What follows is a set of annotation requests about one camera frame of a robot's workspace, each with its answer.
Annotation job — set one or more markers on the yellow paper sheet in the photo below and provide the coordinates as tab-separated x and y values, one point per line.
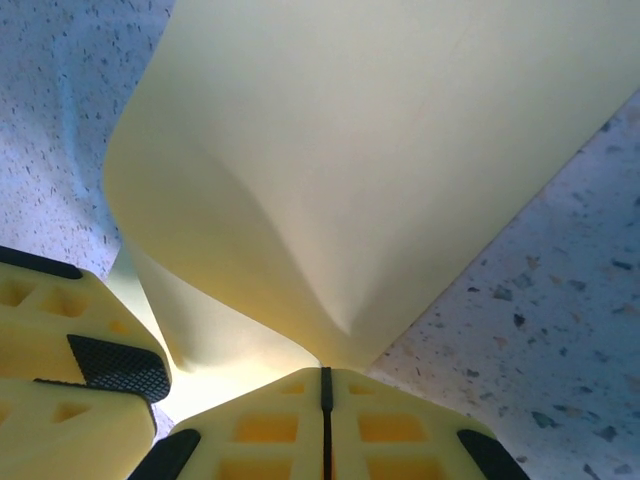
350	150

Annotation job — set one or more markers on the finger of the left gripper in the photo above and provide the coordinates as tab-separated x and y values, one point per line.
60	440
50	325

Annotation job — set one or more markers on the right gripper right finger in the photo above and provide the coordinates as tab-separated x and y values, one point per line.
410	435

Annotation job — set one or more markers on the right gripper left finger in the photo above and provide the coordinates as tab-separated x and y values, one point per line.
260	435

